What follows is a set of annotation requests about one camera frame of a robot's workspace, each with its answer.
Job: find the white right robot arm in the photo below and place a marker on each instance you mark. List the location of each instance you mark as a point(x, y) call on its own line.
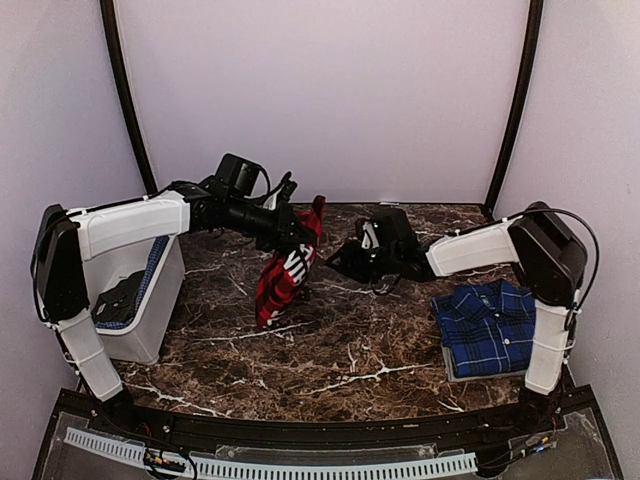
point(545, 255)

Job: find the red black plaid shirt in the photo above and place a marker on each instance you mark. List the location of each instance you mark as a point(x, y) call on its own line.
point(284, 277)

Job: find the white slotted cable duct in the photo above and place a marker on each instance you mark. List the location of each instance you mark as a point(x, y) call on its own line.
point(196, 466)

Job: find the black frame post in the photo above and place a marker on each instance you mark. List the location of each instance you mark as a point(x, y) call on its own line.
point(124, 93)
point(526, 64)

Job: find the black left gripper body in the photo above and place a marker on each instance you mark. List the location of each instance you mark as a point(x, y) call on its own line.
point(277, 232)

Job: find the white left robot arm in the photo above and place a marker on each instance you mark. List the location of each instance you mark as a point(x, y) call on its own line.
point(69, 238)

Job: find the right black frame post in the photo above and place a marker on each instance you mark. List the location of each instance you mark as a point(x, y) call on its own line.
point(526, 64)

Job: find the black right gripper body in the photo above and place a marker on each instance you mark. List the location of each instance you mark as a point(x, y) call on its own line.
point(368, 267)

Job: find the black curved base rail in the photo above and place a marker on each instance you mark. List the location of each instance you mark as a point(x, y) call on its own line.
point(482, 429)

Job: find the folded blue plaid shirt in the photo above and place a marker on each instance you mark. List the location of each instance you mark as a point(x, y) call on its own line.
point(488, 328)

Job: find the folded grey shirt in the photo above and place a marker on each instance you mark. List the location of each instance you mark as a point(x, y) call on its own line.
point(455, 378)

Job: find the black shirt in bin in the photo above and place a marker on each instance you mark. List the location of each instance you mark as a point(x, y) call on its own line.
point(116, 308)

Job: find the white plastic laundry bin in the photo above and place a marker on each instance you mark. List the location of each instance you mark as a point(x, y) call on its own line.
point(162, 263)

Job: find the left black frame post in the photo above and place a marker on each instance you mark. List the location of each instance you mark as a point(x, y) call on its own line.
point(124, 93)

